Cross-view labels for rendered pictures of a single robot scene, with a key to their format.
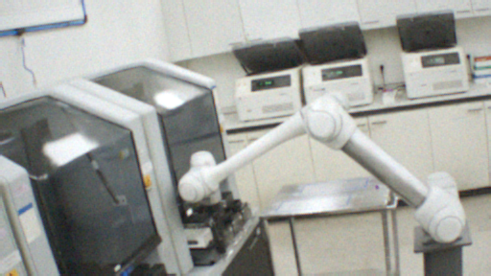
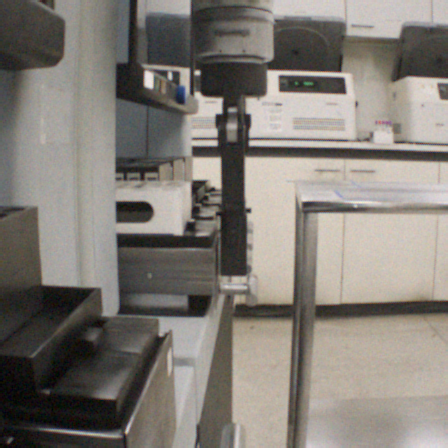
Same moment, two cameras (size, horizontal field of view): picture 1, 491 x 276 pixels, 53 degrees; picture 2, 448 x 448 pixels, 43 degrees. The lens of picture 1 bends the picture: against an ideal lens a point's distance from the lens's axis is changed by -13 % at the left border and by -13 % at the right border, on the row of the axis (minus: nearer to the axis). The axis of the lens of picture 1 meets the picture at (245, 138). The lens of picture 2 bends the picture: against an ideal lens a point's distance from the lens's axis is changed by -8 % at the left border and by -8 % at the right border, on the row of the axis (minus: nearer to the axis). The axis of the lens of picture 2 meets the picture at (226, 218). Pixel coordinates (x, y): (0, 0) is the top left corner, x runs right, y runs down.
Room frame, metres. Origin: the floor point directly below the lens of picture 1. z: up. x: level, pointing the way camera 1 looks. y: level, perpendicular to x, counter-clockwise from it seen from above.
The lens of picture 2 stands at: (1.55, 0.38, 0.92)
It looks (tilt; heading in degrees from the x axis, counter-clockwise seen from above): 8 degrees down; 344
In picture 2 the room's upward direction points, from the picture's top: straight up
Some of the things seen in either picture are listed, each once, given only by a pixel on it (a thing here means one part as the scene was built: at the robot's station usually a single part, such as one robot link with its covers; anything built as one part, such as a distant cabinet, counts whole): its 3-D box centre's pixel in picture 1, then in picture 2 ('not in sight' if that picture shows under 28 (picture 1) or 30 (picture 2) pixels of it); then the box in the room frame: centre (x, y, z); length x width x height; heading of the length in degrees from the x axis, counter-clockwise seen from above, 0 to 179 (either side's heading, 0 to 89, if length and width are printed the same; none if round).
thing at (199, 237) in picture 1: (177, 240); (62, 211); (2.26, 0.38, 0.83); 0.30 x 0.10 x 0.06; 71
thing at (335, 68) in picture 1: (337, 63); (297, 78); (4.58, -0.88, 1.24); 0.62 x 0.56 x 0.69; 162
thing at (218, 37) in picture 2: (209, 195); (233, 40); (2.19, 0.19, 1.03); 0.09 x 0.09 x 0.06
